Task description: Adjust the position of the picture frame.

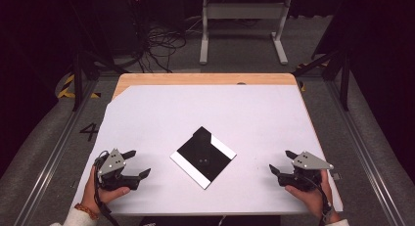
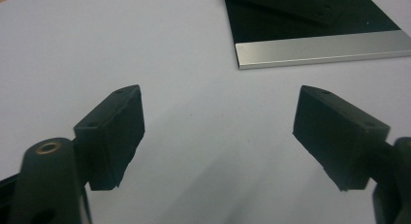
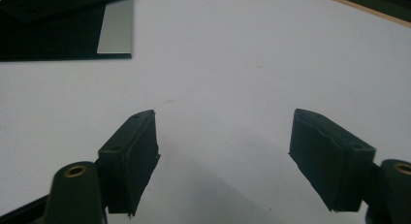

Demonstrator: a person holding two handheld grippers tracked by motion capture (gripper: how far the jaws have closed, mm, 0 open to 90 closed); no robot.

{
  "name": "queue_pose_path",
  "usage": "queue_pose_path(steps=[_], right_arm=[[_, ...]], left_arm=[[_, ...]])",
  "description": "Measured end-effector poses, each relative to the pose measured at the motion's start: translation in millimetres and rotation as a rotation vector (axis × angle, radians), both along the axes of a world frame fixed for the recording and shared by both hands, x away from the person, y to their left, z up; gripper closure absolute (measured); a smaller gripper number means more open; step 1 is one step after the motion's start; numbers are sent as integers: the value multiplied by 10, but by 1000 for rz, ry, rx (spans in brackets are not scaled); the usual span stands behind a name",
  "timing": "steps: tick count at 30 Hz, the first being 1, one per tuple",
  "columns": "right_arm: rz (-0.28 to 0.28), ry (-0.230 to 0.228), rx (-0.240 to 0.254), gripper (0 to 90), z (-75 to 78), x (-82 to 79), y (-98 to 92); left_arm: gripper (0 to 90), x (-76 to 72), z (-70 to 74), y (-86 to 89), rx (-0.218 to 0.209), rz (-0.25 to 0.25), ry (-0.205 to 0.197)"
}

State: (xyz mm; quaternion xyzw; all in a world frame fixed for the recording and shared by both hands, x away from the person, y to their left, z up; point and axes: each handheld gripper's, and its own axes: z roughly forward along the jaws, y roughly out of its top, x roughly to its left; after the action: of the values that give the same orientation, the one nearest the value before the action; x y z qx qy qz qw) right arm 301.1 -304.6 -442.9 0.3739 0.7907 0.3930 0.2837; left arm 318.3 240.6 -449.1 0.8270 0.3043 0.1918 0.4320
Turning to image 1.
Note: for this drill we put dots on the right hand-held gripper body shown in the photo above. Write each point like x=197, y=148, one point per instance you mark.
x=308, y=162

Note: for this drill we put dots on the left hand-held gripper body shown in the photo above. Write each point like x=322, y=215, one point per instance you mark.
x=112, y=164

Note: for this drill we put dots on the silver photo frame black back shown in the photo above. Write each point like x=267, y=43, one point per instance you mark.
x=202, y=157

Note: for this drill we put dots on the person's left hand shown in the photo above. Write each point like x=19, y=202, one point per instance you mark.
x=98, y=196

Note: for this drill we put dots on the person's right hand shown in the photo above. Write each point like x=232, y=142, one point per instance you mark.
x=313, y=200

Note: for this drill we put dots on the small grey table clamp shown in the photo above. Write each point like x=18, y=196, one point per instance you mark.
x=336, y=176

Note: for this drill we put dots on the black metal stand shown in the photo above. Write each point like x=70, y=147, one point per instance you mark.
x=77, y=79
x=344, y=82

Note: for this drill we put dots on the yellow black hazard tape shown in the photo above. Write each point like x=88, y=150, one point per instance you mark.
x=67, y=85

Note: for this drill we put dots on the white metal stand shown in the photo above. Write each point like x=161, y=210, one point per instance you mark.
x=243, y=10

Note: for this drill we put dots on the aluminium floor rail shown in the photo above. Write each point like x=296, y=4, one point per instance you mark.
x=362, y=144
x=55, y=154

